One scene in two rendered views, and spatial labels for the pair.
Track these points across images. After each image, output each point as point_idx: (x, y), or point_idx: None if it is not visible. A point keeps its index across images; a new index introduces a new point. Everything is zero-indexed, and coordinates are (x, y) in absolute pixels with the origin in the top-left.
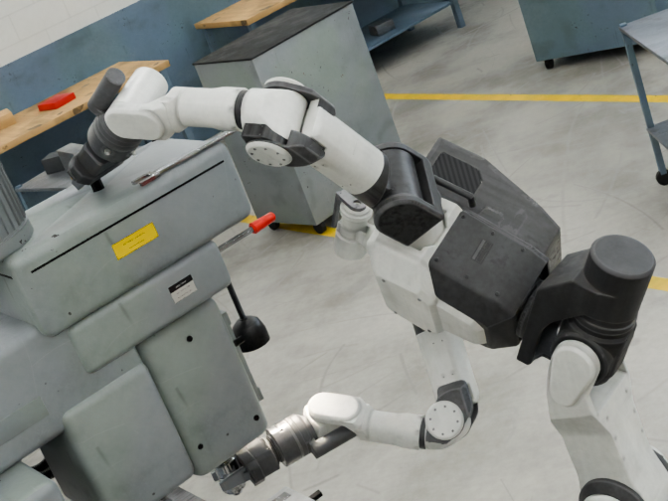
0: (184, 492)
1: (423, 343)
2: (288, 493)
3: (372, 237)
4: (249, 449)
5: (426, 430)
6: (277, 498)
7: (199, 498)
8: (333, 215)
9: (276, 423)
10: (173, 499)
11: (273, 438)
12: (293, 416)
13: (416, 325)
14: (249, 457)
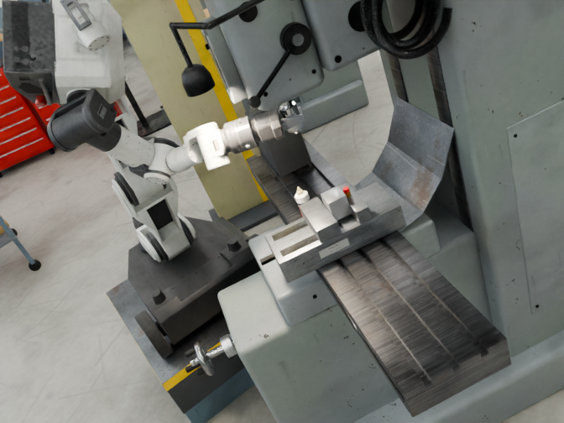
0: (387, 362)
1: (125, 128)
2: (280, 253)
3: (100, 0)
4: (268, 117)
5: (175, 144)
6: (290, 251)
7: (371, 342)
8: (84, 12)
9: (239, 120)
10: (402, 356)
11: (248, 117)
12: (226, 124)
13: (116, 123)
14: (271, 110)
